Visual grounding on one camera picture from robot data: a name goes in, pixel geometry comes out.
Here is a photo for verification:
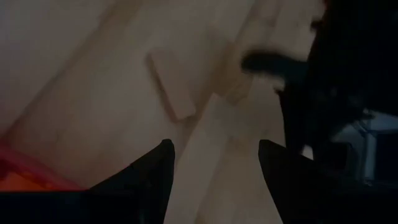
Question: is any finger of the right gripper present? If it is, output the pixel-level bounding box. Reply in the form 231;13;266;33
241;49;308;78

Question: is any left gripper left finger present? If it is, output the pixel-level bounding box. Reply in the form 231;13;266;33
0;139;176;224

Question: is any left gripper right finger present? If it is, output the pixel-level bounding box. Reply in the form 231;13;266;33
259;139;398;224

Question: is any wooden jenga block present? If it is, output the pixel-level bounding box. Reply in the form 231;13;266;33
145;49;197;123

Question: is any pink translucent plastic bin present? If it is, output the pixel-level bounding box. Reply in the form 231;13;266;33
0;141;83;191

